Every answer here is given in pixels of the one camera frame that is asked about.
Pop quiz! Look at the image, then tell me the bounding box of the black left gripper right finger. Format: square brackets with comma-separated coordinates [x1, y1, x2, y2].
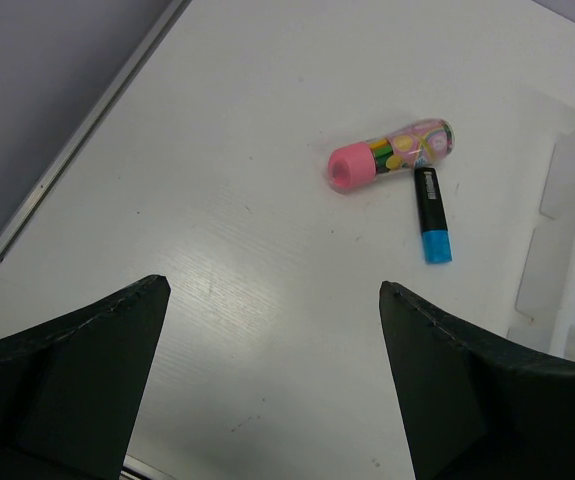
[379, 282, 575, 479]

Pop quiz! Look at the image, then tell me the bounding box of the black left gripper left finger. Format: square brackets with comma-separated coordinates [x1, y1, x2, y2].
[0, 275, 171, 479]

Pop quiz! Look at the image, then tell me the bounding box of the blue cap black highlighter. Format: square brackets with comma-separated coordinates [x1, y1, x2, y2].
[413, 167, 452, 264]

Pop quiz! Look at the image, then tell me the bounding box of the pink capped pencil tube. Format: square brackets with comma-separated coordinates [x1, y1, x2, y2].
[327, 119, 455, 190]

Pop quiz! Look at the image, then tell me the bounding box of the translucent three-compartment organizer tray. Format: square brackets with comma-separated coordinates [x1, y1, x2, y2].
[514, 99, 575, 371]

